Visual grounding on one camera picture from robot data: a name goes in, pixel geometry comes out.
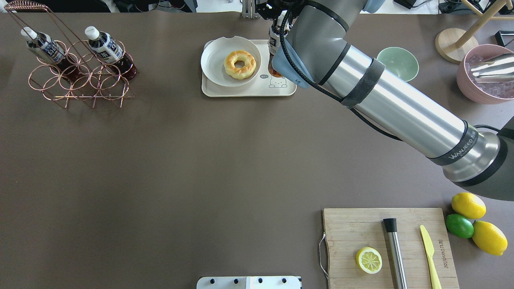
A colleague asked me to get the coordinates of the tea bottle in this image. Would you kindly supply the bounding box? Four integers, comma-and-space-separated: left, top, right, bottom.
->
84, 26, 138, 80
268, 25, 282, 77
20, 27, 82, 82

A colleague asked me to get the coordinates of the copper wire bottle rack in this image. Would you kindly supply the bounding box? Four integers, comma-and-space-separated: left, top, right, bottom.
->
3, 0, 135, 109

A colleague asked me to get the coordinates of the yellow plastic knife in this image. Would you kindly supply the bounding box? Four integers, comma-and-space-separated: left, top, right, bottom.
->
419, 225, 442, 289

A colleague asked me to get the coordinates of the cream round plate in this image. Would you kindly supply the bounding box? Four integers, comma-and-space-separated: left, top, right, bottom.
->
201, 36, 262, 88

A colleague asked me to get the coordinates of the half lemon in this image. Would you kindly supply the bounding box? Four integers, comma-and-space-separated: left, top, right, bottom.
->
355, 247, 382, 274

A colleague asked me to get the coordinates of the far yellow lemon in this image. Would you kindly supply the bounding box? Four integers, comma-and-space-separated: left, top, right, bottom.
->
451, 192, 487, 220

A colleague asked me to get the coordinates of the lemon near board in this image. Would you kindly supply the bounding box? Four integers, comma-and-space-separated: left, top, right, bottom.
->
472, 221, 508, 256

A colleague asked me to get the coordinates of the metal ice scoop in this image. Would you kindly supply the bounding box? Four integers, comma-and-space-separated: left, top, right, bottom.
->
470, 53, 514, 83

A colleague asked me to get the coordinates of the pink bowl with ice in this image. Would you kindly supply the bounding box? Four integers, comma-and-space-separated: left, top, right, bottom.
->
457, 44, 513, 104

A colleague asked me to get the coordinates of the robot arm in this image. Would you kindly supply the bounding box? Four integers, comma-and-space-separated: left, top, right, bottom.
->
272, 0, 514, 201

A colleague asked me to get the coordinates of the green bowl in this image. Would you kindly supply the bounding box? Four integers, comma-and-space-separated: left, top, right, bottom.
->
377, 47, 419, 82

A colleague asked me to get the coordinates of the wooden cutting board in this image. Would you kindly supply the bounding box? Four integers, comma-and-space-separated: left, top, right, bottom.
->
323, 208, 459, 289

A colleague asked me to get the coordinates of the aluminium frame post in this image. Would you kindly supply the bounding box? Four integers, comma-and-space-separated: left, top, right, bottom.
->
240, 0, 261, 19

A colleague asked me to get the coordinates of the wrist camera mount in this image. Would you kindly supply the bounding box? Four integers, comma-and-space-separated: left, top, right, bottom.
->
254, 0, 308, 20

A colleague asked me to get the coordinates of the steel muddler black tip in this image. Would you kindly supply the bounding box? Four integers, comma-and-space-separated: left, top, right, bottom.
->
383, 218, 409, 289

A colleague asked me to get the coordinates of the green lime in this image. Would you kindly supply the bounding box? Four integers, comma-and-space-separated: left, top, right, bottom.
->
445, 214, 474, 238

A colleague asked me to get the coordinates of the yellow glazed donut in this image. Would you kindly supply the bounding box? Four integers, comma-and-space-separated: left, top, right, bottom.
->
223, 51, 257, 80

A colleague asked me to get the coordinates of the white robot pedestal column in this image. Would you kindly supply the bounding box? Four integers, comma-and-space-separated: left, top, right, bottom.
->
196, 276, 302, 289

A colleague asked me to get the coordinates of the cream rabbit tray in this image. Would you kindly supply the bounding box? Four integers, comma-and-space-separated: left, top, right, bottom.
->
201, 40, 297, 97

